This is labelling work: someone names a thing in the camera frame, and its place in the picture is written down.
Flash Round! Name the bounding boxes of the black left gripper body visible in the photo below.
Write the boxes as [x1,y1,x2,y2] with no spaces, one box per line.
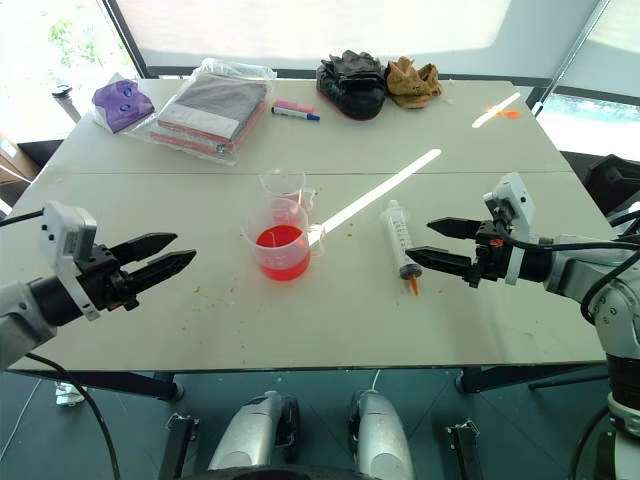
[73,244,140,313]

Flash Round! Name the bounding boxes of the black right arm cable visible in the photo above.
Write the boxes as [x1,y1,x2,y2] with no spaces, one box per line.
[492,204,640,321]

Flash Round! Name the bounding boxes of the black floor stand bracket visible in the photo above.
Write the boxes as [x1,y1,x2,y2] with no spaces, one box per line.
[158,412,201,480]
[444,418,485,480]

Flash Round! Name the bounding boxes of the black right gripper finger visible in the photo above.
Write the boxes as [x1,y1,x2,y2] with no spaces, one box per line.
[405,246,475,281]
[426,216,485,241]

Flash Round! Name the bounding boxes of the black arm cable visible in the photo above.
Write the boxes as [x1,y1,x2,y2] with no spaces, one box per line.
[0,208,124,480]
[492,204,640,321]

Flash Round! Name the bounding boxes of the silver robot right leg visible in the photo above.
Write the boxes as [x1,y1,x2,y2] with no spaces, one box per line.
[348,388,416,480]

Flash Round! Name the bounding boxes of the brown crumpled cloth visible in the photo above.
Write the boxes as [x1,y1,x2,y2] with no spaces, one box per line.
[383,56,444,111]

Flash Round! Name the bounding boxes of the clear plastic syringe orange tip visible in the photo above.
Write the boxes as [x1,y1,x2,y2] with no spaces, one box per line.
[379,199,425,297]

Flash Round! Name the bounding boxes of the purple tissue pack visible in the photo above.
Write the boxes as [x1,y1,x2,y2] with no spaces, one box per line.
[91,72,156,135]

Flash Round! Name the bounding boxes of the black shoe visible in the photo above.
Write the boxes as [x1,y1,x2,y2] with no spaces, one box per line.
[316,67,389,122]

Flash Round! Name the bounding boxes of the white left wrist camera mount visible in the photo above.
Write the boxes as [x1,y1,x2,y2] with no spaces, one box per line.
[40,200,103,322]

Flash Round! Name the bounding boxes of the silver robot leg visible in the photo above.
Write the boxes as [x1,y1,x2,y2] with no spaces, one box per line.
[348,388,416,480]
[207,389,302,472]

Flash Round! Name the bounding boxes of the beaker with red liquid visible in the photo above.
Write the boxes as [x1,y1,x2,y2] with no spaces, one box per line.
[240,197,327,282]

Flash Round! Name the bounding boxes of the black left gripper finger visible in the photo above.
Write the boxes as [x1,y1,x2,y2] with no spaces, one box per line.
[110,231,179,265]
[121,248,198,304]

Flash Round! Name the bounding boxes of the black chair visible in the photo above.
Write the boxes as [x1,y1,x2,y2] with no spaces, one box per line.
[582,153,640,221]

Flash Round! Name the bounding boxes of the silver robot left leg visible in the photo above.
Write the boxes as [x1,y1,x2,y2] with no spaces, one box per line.
[207,389,302,472]

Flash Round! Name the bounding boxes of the black crumpled gloves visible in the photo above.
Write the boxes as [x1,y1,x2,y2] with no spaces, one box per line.
[320,49,390,81]

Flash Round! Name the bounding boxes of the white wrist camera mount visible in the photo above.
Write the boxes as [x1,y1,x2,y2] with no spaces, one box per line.
[482,172,535,287]
[40,200,103,322]

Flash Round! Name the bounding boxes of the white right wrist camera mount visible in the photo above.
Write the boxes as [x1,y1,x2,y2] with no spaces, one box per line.
[482,172,535,287]

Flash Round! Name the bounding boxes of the clear beaker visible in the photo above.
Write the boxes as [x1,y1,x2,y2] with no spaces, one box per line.
[257,170,318,213]

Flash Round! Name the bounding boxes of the grey post with black cap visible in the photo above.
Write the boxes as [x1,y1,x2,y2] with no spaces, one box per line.
[51,85,82,122]

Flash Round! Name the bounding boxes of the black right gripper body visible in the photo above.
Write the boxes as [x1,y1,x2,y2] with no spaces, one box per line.
[468,208,515,289]

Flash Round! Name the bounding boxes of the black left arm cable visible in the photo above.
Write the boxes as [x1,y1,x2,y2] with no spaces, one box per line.
[0,208,124,480]

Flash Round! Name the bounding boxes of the blue whiteboard marker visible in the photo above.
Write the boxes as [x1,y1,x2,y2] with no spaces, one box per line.
[271,106,322,123]

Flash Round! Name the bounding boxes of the black table leg frame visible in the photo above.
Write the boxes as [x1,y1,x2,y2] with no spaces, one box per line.
[37,370,181,402]

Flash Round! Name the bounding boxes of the plastic bag of folded cloths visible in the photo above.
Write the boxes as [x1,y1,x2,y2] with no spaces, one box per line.
[124,56,278,170]

